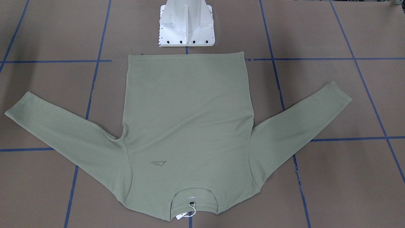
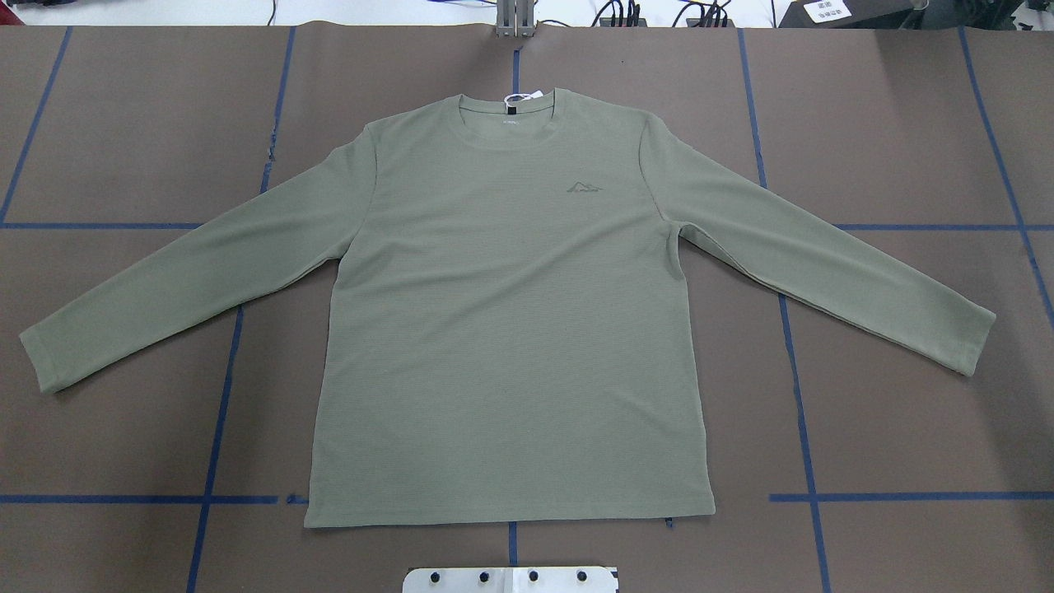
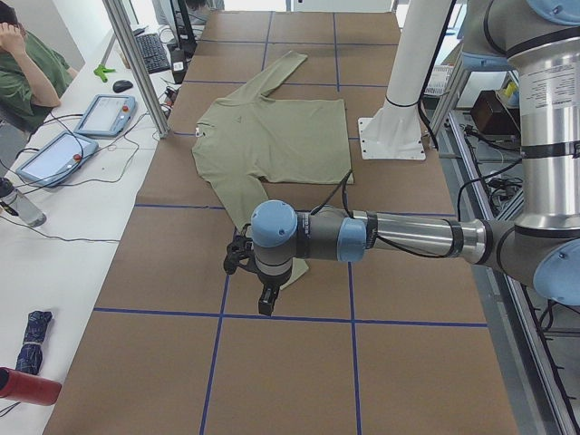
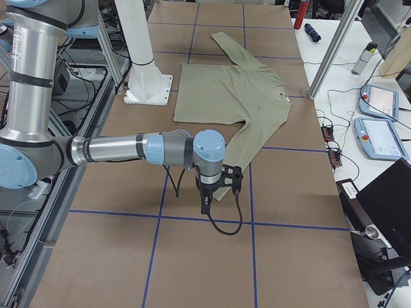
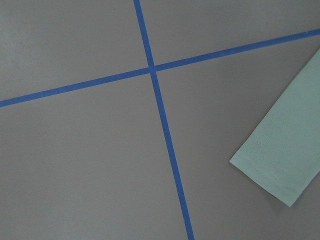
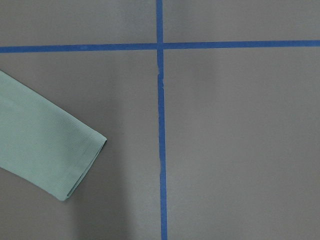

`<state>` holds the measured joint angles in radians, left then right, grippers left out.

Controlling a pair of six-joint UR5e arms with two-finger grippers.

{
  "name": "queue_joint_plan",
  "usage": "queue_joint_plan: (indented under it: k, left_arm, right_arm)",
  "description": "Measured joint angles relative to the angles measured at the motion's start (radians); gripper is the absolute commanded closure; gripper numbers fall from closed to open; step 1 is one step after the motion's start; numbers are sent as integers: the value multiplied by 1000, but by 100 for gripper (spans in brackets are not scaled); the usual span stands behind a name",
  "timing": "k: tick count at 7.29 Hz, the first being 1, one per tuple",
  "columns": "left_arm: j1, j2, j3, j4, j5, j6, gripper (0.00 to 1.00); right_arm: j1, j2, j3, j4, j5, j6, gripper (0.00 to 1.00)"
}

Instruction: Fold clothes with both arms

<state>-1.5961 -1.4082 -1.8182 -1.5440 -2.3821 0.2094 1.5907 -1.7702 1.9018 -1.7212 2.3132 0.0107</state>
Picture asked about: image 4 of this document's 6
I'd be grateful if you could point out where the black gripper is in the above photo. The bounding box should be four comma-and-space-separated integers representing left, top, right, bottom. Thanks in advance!
195, 166, 216, 209

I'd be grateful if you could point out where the olive green long-sleeve shirt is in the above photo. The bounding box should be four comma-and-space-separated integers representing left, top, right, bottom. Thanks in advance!
173, 31, 292, 202

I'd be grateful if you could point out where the upper black usb hub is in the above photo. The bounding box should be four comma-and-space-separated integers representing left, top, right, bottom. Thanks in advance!
320, 125, 335, 142

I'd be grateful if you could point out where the black box with white label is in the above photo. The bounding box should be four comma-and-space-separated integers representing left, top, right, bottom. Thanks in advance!
336, 178, 374, 233

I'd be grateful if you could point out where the steel cup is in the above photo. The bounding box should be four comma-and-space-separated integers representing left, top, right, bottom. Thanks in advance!
364, 225, 380, 240

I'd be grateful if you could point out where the black monitor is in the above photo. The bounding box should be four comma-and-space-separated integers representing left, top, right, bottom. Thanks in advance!
357, 158, 410, 255

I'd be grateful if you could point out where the near blue teach pendant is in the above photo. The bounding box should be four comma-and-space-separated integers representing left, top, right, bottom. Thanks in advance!
354, 117, 409, 161

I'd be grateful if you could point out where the blue teach pendant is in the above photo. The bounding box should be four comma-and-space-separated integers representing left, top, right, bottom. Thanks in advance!
359, 83, 399, 121
354, 117, 409, 161

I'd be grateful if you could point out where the folded dark blue umbrella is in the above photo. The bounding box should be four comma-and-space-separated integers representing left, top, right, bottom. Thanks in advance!
304, 23, 321, 43

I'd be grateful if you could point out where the far blue teach pendant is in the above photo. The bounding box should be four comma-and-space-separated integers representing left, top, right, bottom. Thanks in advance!
359, 83, 399, 121

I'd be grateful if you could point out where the red water bottle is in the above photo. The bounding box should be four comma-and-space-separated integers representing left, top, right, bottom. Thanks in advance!
293, 0, 310, 30

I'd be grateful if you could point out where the clear grey water bottle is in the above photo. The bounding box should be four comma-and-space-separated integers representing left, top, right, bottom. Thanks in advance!
351, 41, 378, 76

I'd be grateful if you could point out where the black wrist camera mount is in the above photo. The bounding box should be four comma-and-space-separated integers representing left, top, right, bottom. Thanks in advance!
220, 164, 243, 192

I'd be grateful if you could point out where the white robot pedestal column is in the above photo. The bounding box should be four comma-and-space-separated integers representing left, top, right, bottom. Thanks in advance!
115, 0, 173, 106

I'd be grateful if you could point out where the aluminium frame post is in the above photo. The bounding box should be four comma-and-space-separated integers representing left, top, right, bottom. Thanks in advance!
307, 0, 363, 100

